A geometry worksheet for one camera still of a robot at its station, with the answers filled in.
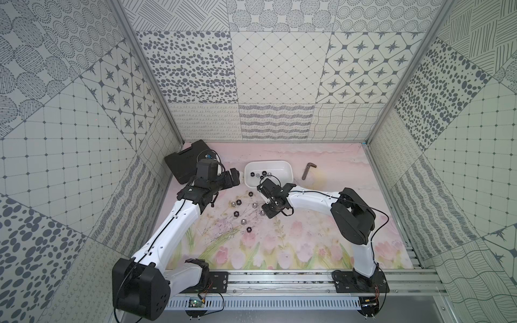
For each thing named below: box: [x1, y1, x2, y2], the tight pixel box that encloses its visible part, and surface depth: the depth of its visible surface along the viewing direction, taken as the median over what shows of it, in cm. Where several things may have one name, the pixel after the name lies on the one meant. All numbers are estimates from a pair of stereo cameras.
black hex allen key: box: [301, 162, 318, 181], surface depth 110 cm
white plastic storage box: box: [244, 160, 295, 188], surface depth 107 cm
